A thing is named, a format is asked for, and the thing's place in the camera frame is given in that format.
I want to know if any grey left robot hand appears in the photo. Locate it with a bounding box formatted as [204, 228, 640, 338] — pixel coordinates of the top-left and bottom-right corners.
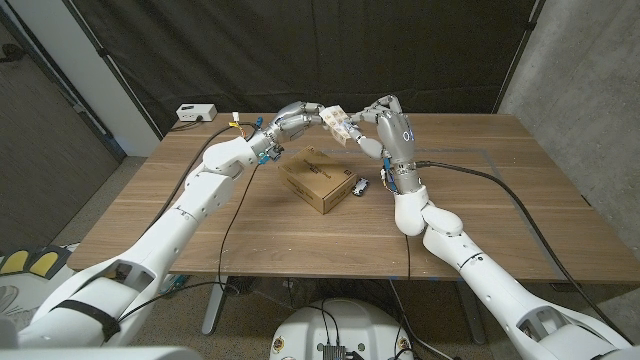
[248, 101, 326, 165]

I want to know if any teal and orange floor device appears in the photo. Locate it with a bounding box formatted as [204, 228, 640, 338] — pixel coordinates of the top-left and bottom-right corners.
[159, 274, 191, 297]

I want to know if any brown cardboard packing box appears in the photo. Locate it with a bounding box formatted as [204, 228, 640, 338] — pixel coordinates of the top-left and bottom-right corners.
[277, 145, 359, 216]

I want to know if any black backdrop curtain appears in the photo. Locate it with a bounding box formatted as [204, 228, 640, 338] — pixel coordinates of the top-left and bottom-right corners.
[64, 0, 546, 136]

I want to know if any black backdrop stand pole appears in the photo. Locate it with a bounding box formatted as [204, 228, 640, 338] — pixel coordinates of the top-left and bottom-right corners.
[493, 0, 546, 114]
[62, 0, 165, 141]

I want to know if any white floor cable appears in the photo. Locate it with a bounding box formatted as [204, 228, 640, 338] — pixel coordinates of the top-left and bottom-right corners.
[388, 279, 454, 360]

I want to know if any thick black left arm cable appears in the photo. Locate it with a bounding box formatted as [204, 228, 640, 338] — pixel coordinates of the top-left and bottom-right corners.
[147, 122, 261, 236]

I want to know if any black torso port module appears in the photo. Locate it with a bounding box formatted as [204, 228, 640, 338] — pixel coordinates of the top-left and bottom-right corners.
[322, 343, 350, 360]

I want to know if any black pad with yellow ovals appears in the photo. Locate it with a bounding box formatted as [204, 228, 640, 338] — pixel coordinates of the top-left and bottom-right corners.
[0, 244, 71, 279]

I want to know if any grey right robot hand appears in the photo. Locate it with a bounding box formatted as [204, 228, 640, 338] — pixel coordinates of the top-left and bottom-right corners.
[348, 94, 424, 195]

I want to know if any white floor platform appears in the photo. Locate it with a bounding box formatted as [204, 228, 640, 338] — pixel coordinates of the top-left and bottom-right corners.
[0, 272, 79, 334]

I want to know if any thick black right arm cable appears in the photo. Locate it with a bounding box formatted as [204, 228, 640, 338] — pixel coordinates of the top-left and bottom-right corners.
[414, 159, 634, 346]

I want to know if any black round floor fan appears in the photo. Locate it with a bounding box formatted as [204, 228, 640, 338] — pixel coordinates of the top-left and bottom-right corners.
[225, 275, 261, 297]

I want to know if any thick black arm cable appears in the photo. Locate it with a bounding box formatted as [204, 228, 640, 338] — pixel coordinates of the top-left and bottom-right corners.
[414, 159, 634, 346]
[147, 122, 261, 236]

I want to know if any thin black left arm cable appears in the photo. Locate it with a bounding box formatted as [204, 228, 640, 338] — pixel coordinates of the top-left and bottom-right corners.
[115, 163, 261, 324]

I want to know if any grey table leg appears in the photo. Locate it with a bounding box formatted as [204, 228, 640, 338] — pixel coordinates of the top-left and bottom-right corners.
[455, 280, 487, 346]
[201, 275, 230, 336]

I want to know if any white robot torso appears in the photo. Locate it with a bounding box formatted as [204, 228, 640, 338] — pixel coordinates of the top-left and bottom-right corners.
[269, 298, 414, 360]

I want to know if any black socket box cable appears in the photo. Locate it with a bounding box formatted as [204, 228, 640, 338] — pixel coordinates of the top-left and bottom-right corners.
[168, 116, 205, 133]

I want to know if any white postage stamp sheet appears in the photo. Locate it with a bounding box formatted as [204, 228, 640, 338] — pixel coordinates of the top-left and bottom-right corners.
[319, 104, 355, 148]

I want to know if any white power socket box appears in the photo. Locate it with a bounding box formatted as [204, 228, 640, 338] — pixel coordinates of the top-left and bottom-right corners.
[176, 103, 218, 123]

